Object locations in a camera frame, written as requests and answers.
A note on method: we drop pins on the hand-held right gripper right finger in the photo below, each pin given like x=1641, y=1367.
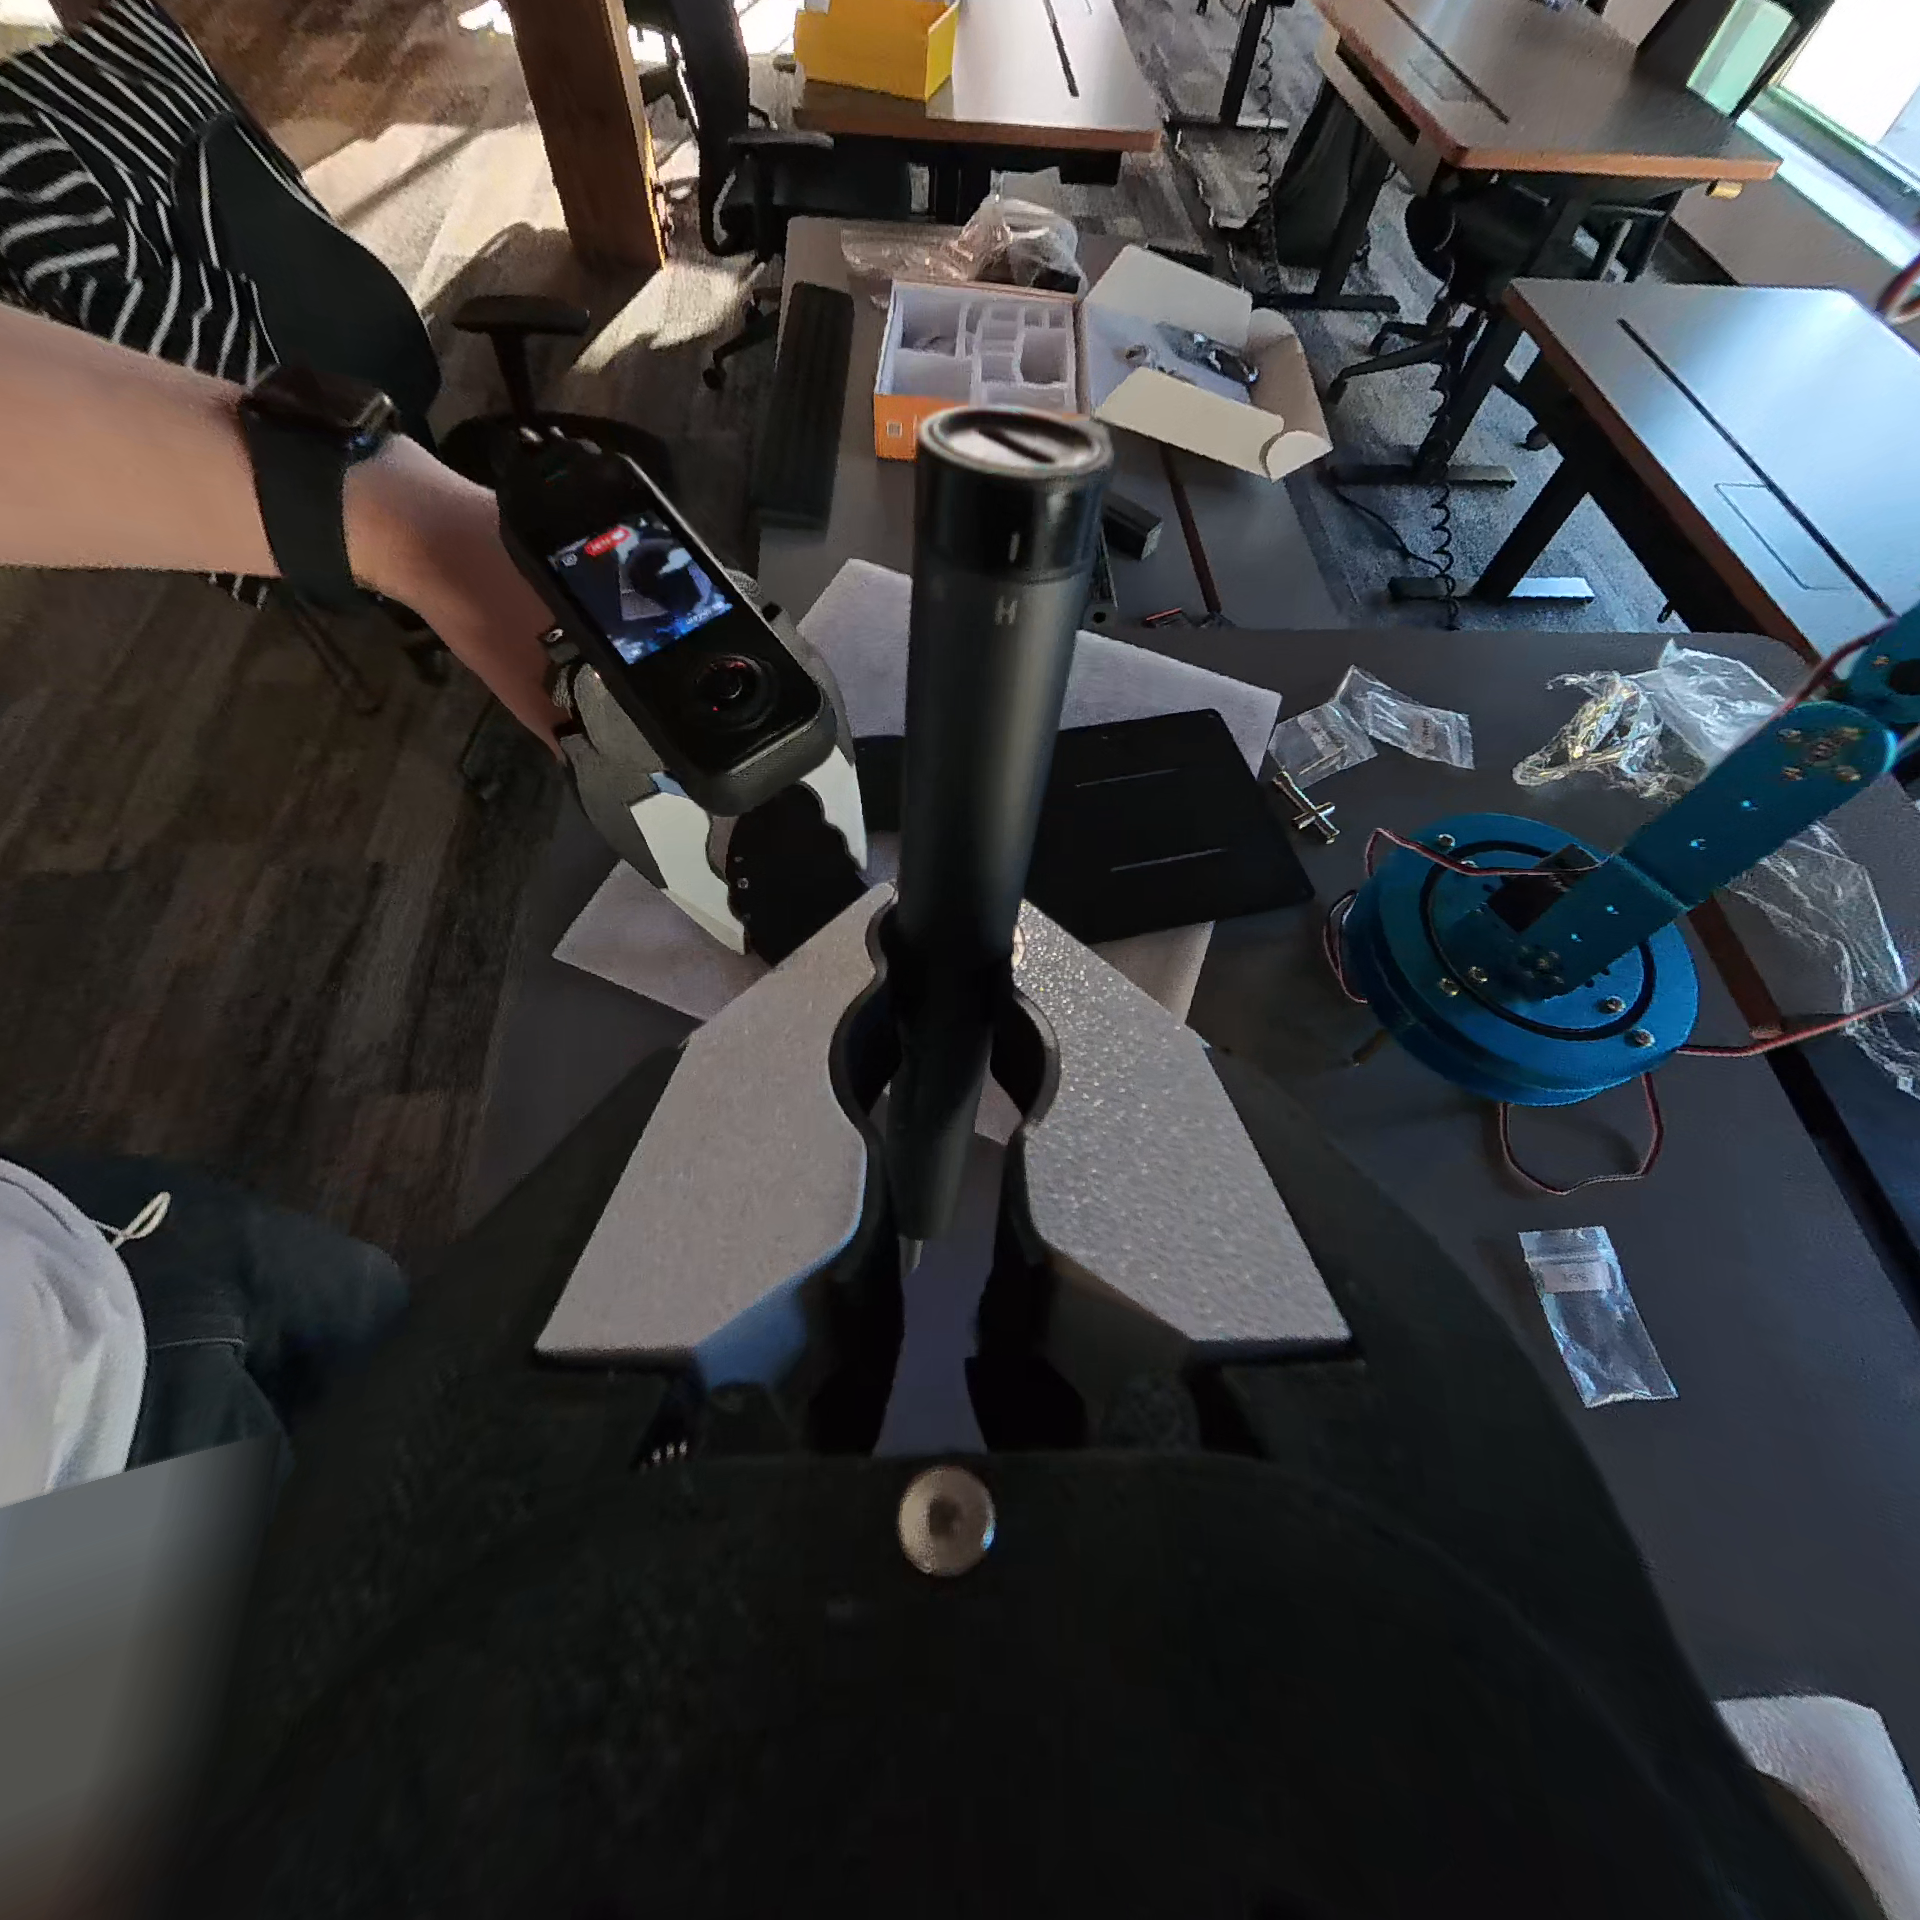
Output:
x=1170, y=1200

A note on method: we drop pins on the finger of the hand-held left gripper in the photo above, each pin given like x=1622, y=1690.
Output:
x=841, y=818
x=690, y=854

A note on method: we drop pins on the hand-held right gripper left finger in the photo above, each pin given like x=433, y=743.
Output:
x=721, y=1184

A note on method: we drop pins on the black electric screwdriver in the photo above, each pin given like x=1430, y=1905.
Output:
x=975, y=748

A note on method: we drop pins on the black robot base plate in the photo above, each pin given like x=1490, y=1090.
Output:
x=1155, y=824

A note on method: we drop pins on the blue toy robot arm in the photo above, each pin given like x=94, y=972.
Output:
x=1516, y=1020

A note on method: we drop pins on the person's left forearm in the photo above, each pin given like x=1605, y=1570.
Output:
x=120, y=449

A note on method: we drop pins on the person's left hand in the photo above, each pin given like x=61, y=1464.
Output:
x=449, y=570

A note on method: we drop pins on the black keyboard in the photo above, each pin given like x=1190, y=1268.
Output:
x=802, y=405

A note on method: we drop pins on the small black adapter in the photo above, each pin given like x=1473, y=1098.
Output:
x=1133, y=525

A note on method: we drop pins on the orange box white insert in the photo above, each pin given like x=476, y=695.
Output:
x=975, y=360

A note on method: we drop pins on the black smartwatch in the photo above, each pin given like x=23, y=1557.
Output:
x=308, y=495

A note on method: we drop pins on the person's dark trousers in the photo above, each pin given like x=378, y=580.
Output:
x=257, y=1320

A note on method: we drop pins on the white cardboard box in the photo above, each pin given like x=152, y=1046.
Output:
x=1201, y=412

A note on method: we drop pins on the crumpled clear plastic bag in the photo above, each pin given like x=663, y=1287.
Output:
x=1021, y=241

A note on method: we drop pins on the dark office chair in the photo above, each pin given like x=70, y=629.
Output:
x=315, y=285

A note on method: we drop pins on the wooden pillar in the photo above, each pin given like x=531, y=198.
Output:
x=583, y=118

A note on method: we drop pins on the black office chair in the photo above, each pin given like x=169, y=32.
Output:
x=1516, y=241
x=721, y=76

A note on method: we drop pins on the yellow box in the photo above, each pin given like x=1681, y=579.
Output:
x=871, y=51

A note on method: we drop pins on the person's white shirt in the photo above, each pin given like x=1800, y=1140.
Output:
x=51, y=1320

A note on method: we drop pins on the large clear plastic bag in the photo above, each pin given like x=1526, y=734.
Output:
x=1815, y=885
x=1697, y=689

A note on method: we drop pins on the large glass window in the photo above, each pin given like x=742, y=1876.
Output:
x=1846, y=76

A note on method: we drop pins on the white foam frame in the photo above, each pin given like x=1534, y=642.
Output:
x=1846, y=1798

